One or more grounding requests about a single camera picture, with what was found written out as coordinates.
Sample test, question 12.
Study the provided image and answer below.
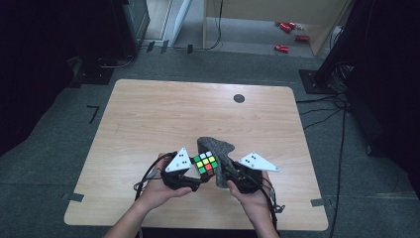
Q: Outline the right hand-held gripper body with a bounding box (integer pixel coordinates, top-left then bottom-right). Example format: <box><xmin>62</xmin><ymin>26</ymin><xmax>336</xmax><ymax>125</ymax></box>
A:
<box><xmin>227</xmin><ymin>152</ymin><xmax>280</xmax><ymax>194</ymax></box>

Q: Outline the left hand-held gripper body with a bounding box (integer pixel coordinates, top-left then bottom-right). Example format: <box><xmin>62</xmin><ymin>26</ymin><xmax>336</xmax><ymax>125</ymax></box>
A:
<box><xmin>160</xmin><ymin>147</ymin><xmax>194</xmax><ymax>191</ymax></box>

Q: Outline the multicoloured puzzle cube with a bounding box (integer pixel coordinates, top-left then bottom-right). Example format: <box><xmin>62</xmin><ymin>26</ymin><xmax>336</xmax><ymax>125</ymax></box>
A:
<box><xmin>192</xmin><ymin>151</ymin><xmax>220</xmax><ymax>181</ymax></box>

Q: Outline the grey fuzzy cloth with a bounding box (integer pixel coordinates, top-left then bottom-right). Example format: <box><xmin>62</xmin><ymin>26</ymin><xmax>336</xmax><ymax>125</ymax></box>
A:
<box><xmin>196</xmin><ymin>136</ymin><xmax>236</xmax><ymax>189</ymax></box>

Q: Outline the person's left hand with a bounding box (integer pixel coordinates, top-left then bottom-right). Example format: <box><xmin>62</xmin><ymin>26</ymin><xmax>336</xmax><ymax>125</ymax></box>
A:
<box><xmin>140</xmin><ymin>152</ymin><xmax>194</xmax><ymax>212</ymax></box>

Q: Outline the person's right hand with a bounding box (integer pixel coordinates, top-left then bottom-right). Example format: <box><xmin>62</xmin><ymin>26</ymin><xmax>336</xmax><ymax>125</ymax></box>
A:
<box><xmin>226</xmin><ymin>172</ymin><xmax>273</xmax><ymax>229</ymax></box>

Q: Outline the black stand with base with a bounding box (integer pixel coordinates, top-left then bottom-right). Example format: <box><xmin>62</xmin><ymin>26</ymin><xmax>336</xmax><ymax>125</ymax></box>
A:
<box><xmin>298</xmin><ymin>0</ymin><xmax>375</xmax><ymax>96</ymax></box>

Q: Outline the black floor plate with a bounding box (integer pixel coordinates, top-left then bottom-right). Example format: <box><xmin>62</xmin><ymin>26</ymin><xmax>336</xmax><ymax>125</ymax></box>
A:
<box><xmin>70</xmin><ymin>64</ymin><xmax>116</xmax><ymax>87</ymax></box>

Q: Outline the white panel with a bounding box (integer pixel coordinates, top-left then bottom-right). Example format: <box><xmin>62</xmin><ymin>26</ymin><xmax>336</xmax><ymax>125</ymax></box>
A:
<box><xmin>161</xmin><ymin>0</ymin><xmax>193</xmax><ymax>47</ymax></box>

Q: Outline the dark cabinet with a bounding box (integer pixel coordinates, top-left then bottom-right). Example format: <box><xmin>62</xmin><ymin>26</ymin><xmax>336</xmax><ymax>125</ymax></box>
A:
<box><xmin>112</xmin><ymin>0</ymin><xmax>152</xmax><ymax>59</ymax></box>

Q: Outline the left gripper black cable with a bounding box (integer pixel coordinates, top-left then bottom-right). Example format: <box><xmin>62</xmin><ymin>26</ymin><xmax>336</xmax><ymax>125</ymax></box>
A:
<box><xmin>133</xmin><ymin>151</ymin><xmax>178</xmax><ymax>202</ymax></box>

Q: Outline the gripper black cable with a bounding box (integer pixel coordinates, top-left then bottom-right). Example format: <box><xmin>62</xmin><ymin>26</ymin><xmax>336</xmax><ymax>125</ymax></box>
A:
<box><xmin>133</xmin><ymin>151</ymin><xmax>178</xmax><ymax>202</ymax></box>
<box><xmin>257</xmin><ymin>175</ymin><xmax>286</xmax><ymax>232</ymax></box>

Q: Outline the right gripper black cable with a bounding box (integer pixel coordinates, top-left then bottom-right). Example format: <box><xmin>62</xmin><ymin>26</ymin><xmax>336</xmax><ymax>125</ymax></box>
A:
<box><xmin>257</xmin><ymin>175</ymin><xmax>286</xmax><ymax>232</ymax></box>

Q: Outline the long black floor cable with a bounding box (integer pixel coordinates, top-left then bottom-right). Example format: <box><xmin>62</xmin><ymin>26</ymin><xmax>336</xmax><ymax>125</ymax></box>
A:
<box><xmin>330</xmin><ymin>105</ymin><xmax>349</xmax><ymax>238</ymax></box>

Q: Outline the bundle of cables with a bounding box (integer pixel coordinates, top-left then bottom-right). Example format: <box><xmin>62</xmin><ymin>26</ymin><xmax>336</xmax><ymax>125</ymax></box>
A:
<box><xmin>330</xmin><ymin>63</ymin><xmax>355</xmax><ymax>97</ymax></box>

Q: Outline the black hanging cable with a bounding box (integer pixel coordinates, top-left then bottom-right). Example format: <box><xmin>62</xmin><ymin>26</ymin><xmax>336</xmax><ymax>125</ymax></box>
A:
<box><xmin>197</xmin><ymin>0</ymin><xmax>225</xmax><ymax>52</ymax></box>

